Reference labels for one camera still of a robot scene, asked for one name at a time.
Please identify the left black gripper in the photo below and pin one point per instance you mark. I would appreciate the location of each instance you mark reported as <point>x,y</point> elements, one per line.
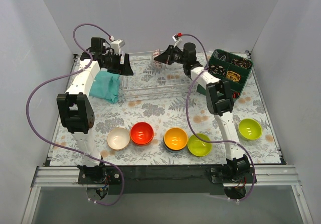
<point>122,63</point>

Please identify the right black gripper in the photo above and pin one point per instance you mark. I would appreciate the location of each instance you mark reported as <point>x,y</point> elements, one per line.
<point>170,55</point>

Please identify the white pink bowl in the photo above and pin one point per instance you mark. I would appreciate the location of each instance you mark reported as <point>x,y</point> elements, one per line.
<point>118,138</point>

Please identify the lime green bowl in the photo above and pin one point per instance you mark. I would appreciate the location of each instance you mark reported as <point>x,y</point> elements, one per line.
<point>250,129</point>
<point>197,147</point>

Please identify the blue patterned bowl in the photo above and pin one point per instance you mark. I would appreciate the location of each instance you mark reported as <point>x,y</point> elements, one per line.
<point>156,64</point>

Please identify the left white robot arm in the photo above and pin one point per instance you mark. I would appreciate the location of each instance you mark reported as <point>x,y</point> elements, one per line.
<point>75,110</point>

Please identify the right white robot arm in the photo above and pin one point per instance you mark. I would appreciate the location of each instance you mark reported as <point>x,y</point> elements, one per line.
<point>219,103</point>

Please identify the teal cloth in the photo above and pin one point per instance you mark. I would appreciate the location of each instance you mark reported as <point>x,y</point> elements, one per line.
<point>106,86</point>

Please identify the green compartment organizer tray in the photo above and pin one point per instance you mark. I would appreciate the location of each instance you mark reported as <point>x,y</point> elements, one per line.
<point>230,67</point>

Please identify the red orange bowl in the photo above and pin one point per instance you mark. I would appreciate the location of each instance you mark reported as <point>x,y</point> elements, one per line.
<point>142,133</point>

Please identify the floral table mat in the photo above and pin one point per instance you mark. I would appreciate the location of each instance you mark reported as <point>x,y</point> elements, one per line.
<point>165,113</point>

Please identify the yellow orange bowl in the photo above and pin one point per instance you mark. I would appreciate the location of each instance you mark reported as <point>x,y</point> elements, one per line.
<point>175,140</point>

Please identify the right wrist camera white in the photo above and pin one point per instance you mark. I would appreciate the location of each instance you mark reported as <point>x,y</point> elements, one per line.
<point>177,39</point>

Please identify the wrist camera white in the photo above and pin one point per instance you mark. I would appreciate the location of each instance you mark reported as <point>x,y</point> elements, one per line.
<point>116,45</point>
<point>177,39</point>

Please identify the white wire dish rack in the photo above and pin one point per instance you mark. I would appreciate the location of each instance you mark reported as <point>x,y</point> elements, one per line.
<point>153,79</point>

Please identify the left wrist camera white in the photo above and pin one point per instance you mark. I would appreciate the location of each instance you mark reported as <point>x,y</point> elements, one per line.
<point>116,45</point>

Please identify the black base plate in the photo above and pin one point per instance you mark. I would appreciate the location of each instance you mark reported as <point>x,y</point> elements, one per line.
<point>159,179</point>

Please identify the aluminium frame rail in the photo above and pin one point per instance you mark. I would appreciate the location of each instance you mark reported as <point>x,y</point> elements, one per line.
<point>276,197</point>

